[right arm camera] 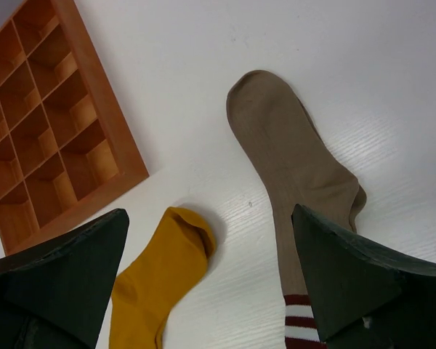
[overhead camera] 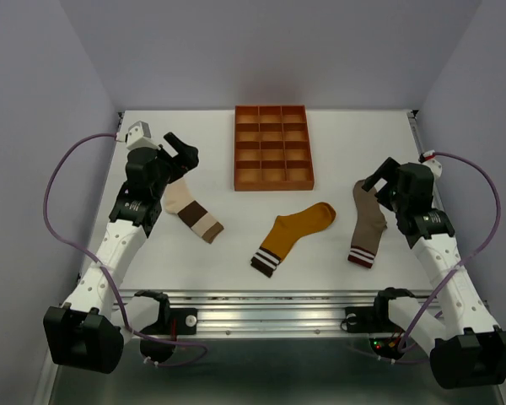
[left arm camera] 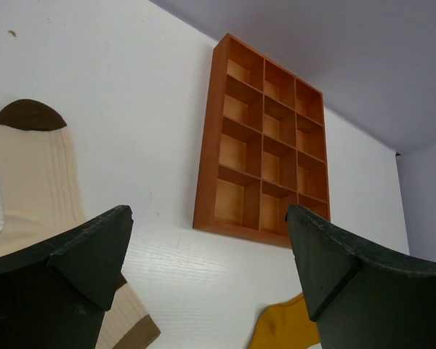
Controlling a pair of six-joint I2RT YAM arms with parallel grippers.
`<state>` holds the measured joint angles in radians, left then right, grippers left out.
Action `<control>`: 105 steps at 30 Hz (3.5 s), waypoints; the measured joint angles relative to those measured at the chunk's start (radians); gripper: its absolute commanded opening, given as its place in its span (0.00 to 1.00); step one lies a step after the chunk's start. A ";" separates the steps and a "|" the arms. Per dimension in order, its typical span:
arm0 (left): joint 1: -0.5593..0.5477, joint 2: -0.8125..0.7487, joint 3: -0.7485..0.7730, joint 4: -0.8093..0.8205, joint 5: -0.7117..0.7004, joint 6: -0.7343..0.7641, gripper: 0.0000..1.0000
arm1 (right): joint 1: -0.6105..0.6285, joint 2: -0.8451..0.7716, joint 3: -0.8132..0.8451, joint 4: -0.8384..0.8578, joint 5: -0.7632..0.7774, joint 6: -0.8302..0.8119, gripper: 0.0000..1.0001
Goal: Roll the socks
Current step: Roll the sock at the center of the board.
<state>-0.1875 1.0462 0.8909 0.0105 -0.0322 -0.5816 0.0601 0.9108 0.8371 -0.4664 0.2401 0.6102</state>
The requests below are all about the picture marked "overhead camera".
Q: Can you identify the aluminium right side rail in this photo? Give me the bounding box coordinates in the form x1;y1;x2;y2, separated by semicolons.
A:
406;110;426;155

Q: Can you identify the aluminium front rail frame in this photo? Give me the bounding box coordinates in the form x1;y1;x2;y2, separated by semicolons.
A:
106;289;377;340

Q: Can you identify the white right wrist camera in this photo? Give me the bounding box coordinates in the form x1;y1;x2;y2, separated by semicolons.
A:
418;150;443;179

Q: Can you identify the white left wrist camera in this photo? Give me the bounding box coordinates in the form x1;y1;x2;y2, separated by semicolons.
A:
125;121;159;151

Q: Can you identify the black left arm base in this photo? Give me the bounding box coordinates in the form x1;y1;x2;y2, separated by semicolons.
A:
134;290;198;365

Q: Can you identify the orange compartment tray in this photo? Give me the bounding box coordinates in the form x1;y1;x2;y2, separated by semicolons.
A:
234;105;315;192

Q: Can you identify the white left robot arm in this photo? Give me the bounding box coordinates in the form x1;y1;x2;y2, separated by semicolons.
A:
43;132;199;374

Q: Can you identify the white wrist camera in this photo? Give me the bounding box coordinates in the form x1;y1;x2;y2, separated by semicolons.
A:
418;150;443;179
125;121;159;151

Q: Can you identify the mustard yellow striped sock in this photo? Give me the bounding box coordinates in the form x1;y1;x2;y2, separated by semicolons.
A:
250;202;336;278

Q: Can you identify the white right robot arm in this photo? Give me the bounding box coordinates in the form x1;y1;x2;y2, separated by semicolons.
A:
363;151;506;389

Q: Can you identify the taupe sock with maroon cuff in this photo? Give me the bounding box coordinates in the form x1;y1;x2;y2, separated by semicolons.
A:
347;180;387;269

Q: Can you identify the cream and brown sock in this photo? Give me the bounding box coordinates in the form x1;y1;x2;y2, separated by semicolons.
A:
164;177;224;244

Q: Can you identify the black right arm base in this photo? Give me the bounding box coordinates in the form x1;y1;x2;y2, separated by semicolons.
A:
340;287;415;364

